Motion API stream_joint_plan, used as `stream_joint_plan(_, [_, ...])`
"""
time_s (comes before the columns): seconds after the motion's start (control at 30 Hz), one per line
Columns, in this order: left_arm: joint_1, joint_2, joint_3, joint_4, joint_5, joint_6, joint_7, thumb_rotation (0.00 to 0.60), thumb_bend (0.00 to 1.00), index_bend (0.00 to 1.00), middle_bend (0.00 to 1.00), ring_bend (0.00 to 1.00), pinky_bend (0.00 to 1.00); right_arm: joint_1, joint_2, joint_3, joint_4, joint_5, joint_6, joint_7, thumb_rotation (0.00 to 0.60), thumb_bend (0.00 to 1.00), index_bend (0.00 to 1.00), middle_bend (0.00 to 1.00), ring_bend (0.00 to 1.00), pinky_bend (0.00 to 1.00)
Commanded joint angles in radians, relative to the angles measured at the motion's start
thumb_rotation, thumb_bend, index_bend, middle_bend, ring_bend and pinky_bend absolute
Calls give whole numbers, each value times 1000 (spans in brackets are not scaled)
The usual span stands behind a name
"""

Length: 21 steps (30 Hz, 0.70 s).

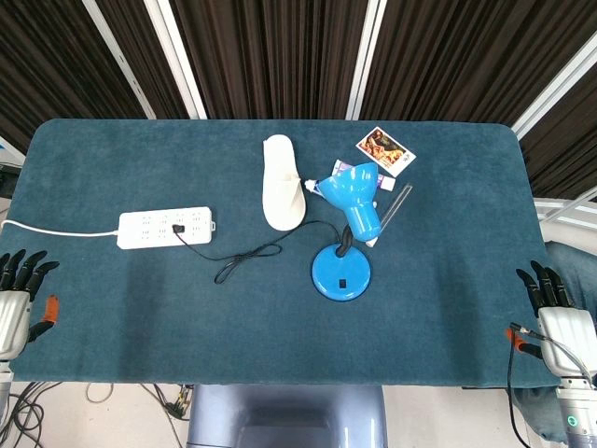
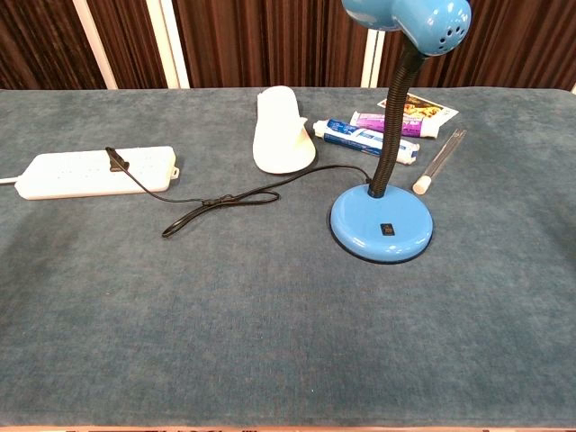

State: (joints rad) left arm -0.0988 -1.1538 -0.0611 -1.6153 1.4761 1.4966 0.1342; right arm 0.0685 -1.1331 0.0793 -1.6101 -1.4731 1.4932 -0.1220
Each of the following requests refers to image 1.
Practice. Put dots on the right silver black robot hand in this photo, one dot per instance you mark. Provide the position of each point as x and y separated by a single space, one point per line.
566 331

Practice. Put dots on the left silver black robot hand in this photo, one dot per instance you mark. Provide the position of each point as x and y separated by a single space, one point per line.
11 312

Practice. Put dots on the blue desk lamp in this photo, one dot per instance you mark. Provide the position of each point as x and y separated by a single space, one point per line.
342 275

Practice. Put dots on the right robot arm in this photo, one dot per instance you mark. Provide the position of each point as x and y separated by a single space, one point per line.
578 415

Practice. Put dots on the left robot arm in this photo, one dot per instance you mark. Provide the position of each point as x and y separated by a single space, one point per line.
4 382

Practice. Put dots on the white power strip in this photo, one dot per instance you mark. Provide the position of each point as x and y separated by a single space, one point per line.
154 231

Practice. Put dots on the blue plush table mat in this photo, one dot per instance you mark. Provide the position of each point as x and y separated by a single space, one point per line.
186 317

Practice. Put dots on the clear tube with white cap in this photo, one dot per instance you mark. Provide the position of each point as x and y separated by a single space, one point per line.
396 205

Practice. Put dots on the printed photo card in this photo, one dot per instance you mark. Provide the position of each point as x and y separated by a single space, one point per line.
384 149

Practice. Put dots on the purple white toothpaste tube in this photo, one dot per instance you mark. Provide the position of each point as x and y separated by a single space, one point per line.
340 167

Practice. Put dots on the blue grey robot torso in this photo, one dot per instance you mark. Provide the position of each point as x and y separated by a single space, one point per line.
284 415

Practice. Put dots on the blue white toothpaste tube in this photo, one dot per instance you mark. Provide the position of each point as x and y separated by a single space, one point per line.
311 186

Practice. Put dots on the white slipper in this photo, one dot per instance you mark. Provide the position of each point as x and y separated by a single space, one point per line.
282 186

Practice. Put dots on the dark pleated curtain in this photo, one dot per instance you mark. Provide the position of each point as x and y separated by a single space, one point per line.
280 51

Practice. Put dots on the white frame post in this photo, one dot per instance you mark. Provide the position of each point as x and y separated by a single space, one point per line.
555 84
175 56
366 56
119 56

